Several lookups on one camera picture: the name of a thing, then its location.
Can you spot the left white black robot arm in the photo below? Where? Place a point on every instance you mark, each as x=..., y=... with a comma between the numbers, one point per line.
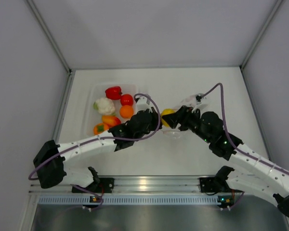
x=56, y=163

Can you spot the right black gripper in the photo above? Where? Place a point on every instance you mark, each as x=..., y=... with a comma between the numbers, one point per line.
x=185, y=114

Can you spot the white slotted cable duct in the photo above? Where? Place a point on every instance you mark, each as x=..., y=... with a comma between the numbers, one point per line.
x=134, y=200

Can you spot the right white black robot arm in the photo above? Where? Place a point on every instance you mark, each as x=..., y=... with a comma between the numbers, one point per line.
x=263, y=178

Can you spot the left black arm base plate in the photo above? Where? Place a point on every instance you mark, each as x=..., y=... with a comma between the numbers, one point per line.
x=106, y=185

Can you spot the white plastic basket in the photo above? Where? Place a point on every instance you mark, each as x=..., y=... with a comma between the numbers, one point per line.
x=91, y=116

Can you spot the fake red bell pepper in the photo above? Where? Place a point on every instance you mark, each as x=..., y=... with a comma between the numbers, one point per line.
x=114, y=93

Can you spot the small yellow fake fruit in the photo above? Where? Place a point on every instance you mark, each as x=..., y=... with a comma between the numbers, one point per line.
x=166, y=112

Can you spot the fake orange bell pepper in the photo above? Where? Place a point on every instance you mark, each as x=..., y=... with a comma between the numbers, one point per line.
x=100, y=128

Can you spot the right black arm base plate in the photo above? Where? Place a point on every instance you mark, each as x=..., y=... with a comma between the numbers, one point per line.
x=209, y=185

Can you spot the fake orange fruit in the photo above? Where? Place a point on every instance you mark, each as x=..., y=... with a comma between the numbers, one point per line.
x=126, y=111

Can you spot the fake red strawberry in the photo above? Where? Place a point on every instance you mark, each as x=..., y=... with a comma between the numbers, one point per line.
x=110, y=120

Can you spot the fake white cauliflower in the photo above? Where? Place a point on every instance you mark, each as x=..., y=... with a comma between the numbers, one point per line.
x=104, y=106

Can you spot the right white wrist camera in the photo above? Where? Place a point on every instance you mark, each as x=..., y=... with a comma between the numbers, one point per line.
x=201, y=102

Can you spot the fake red tomato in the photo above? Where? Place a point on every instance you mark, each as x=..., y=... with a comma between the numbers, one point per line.
x=126, y=99

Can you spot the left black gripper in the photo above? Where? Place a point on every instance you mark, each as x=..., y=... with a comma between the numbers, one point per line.
x=155, y=119

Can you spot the aluminium mounting rail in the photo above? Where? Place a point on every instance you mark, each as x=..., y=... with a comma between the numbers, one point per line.
x=156, y=184

